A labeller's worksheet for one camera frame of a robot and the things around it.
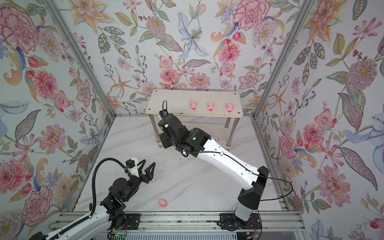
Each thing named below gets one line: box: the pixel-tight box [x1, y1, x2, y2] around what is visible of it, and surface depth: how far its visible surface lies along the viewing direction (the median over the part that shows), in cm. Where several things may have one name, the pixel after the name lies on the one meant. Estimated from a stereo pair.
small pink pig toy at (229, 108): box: [226, 103, 234, 113], surface depth 76 cm
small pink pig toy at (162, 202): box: [158, 198, 168, 208], surface depth 80 cm
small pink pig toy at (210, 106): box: [207, 102, 215, 112], surface depth 76 cm
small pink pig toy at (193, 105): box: [190, 100, 197, 110], surface depth 77 cm
